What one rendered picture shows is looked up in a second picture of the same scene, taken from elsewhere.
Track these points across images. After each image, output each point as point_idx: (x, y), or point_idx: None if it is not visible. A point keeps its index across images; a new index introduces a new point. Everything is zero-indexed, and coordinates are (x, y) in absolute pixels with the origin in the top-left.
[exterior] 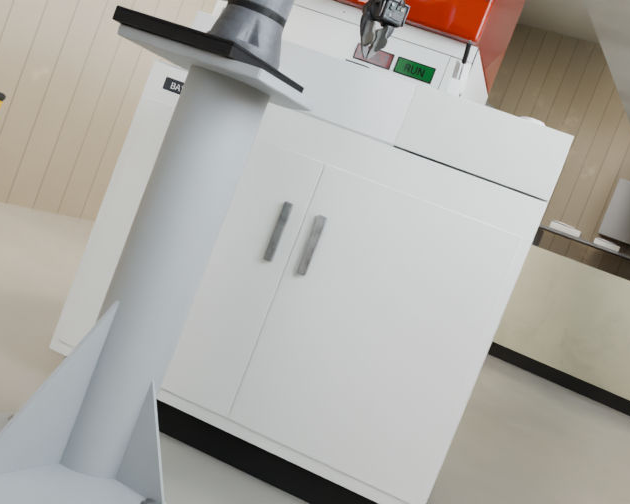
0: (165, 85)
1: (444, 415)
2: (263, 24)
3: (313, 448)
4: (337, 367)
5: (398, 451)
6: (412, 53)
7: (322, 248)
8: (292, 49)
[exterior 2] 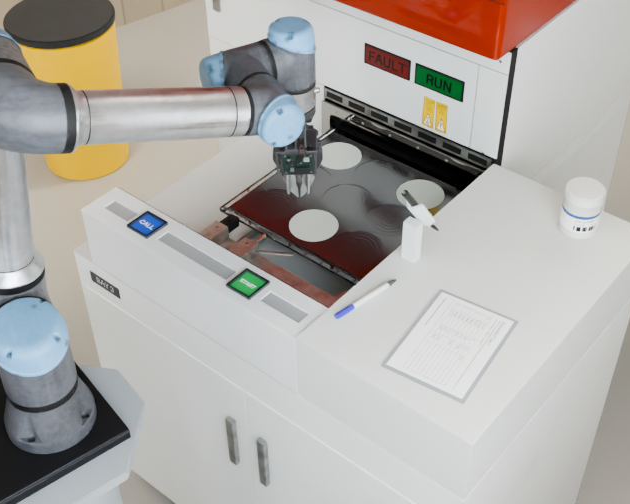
0: (92, 278)
1: None
2: (37, 420)
3: None
4: None
5: None
6: (431, 59)
7: (274, 466)
8: (171, 270)
